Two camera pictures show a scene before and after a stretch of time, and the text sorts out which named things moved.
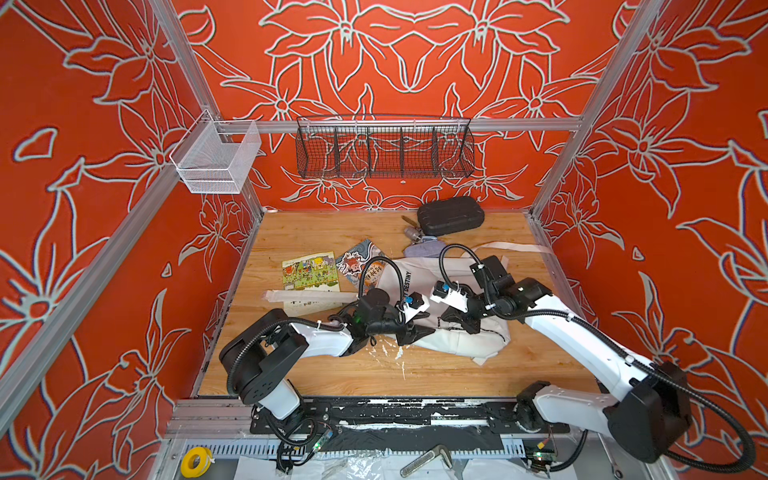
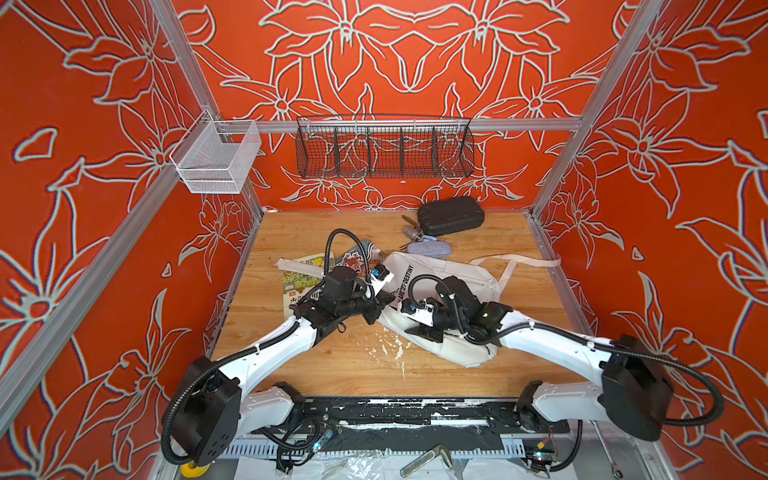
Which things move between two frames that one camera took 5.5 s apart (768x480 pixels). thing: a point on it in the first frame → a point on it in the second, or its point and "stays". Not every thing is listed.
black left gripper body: [388, 324] → [357, 304]
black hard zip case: [450, 216] stays
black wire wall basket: [385, 147] stays
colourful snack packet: [363, 264] stays
